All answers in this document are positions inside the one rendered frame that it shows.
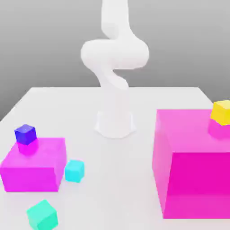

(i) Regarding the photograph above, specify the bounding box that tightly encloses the small cyan cube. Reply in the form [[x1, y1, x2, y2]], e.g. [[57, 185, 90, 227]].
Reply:
[[64, 159, 85, 184]]

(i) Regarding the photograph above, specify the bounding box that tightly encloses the small blue cube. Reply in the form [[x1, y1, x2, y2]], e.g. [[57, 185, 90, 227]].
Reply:
[[14, 124, 38, 146]]

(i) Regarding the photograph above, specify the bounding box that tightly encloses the small magenta cube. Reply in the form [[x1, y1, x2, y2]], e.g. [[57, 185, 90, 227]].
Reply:
[[17, 138, 39, 156]]

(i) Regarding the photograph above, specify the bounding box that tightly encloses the small pink cube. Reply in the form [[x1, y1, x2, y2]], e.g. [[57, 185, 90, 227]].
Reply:
[[208, 118, 230, 139]]

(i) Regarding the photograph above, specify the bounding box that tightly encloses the small yellow cube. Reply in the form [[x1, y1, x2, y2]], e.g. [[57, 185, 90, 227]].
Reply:
[[210, 100, 230, 126]]

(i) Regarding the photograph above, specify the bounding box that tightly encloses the small green cube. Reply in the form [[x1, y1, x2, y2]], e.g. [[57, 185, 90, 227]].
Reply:
[[26, 199, 59, 230]]

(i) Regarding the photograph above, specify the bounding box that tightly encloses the large pink box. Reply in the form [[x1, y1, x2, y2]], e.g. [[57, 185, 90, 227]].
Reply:
[[151, 109, 230, 220]]

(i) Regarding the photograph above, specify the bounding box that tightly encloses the large magenta box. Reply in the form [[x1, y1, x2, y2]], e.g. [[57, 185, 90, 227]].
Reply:
[[0, 137, 67, 193]]

